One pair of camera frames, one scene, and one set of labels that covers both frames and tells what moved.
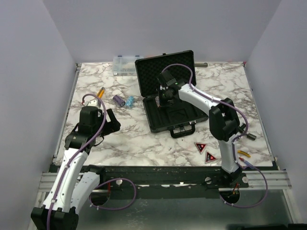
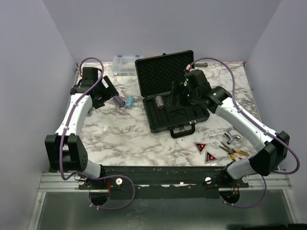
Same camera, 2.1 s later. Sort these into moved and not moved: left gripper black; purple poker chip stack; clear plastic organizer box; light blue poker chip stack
Moved: left gripper black
Not moved: light blue poker chip stack; clear plastic organizer box; purple poker chip stack
